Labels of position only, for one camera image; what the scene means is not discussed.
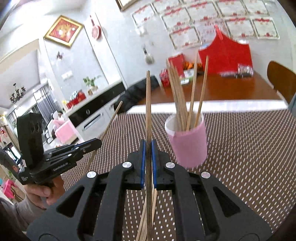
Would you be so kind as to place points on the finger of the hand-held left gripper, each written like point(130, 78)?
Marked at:
point(90, 143)
point(69, 156)

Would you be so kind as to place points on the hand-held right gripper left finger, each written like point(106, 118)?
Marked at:
point(143, 162)

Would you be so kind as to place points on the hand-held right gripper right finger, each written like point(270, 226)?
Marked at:
point(154, 162)

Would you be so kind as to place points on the thin wooden chopstick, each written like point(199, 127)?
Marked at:
point(148, 104)
point(141, 228)
point(113, 118)

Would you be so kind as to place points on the pink cup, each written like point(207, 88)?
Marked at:
point(187, 146)

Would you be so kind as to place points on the bundle of wooden chopsticks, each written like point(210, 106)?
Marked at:
point(178, 102)

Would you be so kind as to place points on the person's left forearm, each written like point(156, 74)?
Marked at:
point(20, 215)

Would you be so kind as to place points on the person's left hand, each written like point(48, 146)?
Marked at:
point(39, 193)

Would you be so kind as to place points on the pink sofa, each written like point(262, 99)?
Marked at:
point(66, 132)

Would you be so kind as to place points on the black and white sideboard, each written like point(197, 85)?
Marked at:
point(97, 111)

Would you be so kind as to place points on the grey window curtain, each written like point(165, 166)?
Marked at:
point(44, 102)

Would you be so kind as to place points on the dark chandelier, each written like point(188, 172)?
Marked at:
point(17, 93)

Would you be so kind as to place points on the pink plastic stool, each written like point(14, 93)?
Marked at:
point(8, 188)

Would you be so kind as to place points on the small potted plant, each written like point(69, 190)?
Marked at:
point(91, 83)

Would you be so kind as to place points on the black padded jacket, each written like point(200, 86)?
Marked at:
point(136, 92)

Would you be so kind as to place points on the brown polka dot tablecloth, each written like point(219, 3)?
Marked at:
point(231, 150)

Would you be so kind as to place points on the white paper sheet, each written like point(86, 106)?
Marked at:
point(219, 105)

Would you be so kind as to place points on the green and white box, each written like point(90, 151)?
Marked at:
point(187, 76)

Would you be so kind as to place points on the orange snack packets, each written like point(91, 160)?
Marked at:
point(190, 65)

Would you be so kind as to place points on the red round hanging ornament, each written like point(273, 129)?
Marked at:
point(95, 31)

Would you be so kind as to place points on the framed red picture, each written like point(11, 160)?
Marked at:
point(63, 30)

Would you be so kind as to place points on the red gift bag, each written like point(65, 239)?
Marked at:
point(226, 55)

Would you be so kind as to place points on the clear plastic bag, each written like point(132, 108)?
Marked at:
point(245, 70)

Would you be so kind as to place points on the framed blossom painting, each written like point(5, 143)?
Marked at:
point(126, 3)

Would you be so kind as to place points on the grey garment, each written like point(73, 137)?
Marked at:
point(293, 102)

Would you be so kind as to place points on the wooden chair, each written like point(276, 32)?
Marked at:
point(279, 76)

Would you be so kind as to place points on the white double light switch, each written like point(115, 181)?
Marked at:
point(67, 75)

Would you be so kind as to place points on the butterfly wall decal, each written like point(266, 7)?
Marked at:
point(60, 55)

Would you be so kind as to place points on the wall of award certificates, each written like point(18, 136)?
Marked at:
point(175, 18)

